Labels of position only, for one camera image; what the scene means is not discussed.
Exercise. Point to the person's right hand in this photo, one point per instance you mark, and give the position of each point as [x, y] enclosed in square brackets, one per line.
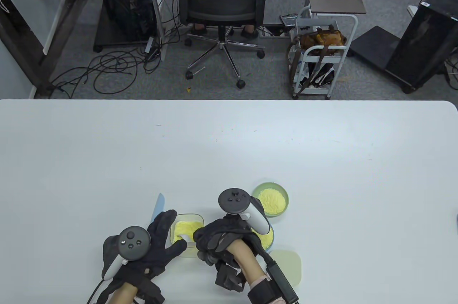
[222, 234]

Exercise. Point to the person's left hand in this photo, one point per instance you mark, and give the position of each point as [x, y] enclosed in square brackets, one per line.
[161, 246]

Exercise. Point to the white coffee spoon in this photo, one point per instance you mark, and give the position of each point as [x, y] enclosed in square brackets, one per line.
[186, 239]

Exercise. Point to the clear chicken bouillon container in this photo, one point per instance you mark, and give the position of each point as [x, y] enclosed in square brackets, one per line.
[186, 227]

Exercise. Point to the light blue plastic knife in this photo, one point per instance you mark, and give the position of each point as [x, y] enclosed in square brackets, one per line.
[158, 204]

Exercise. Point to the pale green container lid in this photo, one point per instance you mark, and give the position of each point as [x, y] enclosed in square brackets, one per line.
[288, 264]

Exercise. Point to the person's left forearm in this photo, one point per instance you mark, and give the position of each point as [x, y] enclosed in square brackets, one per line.
[121, 293]

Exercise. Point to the person's right forearm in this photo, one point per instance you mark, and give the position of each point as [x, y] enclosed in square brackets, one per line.
[247, 259]

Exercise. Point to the black white left controller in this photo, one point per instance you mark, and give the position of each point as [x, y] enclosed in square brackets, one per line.
[134, 243]

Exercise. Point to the black white controller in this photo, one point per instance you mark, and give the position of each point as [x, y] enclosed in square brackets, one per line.
[134, 243]
[234, 202]

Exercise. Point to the black white right controller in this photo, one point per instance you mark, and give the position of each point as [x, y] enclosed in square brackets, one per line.
[234, 202]

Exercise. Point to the blue round dish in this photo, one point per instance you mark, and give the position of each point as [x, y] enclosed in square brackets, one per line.
[268, 238]

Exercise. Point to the green round dish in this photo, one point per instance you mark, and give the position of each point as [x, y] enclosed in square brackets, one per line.
[275, 200]

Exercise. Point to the white rolling cart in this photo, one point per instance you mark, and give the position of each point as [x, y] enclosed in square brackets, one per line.
[318, 91]

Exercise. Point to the grey power strip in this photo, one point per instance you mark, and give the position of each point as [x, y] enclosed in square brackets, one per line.
[149, 45]

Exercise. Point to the brown leather bag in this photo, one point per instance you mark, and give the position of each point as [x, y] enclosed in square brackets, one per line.
[323, 37]

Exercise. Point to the dark wooden desk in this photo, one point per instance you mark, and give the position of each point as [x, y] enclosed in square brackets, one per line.
[61, 35]

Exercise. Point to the white metal desk leg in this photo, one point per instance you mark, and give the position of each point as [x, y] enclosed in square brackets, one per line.
[153, 3]

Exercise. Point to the black flat platform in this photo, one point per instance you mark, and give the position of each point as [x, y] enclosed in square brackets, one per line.
[375, 44]

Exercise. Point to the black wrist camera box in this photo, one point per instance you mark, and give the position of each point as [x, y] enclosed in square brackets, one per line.
[282, 282]

